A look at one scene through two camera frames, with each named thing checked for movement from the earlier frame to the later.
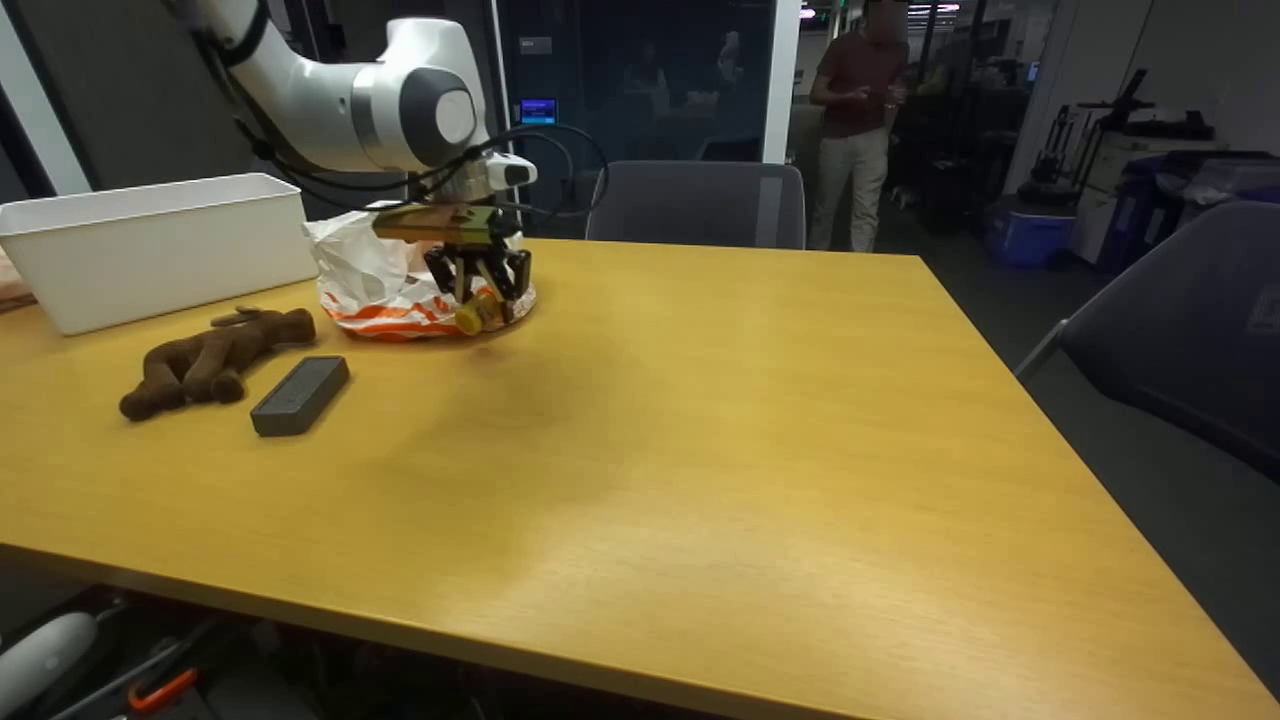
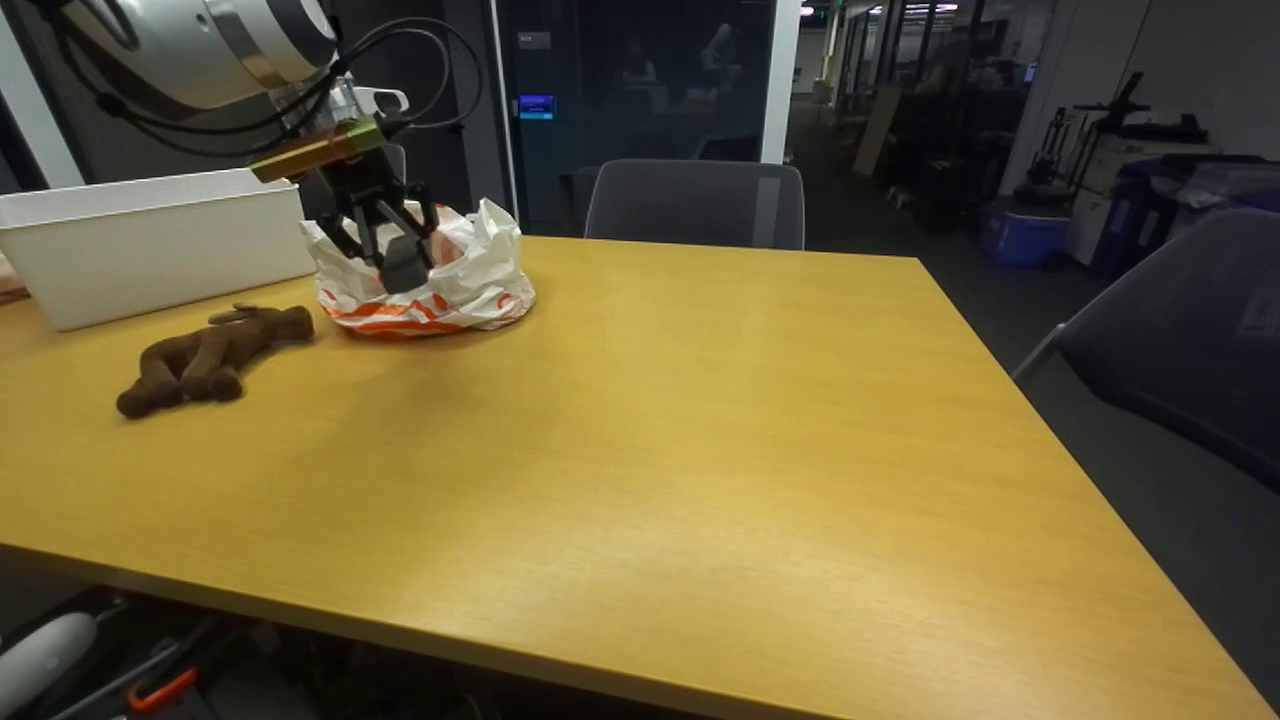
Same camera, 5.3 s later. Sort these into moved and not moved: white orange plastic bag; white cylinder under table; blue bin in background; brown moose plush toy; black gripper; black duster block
Moved: black duster block; black gripper
Not moved: white orange plastic bag; blue bin in background; white cylinder under table; brown moose plush toy
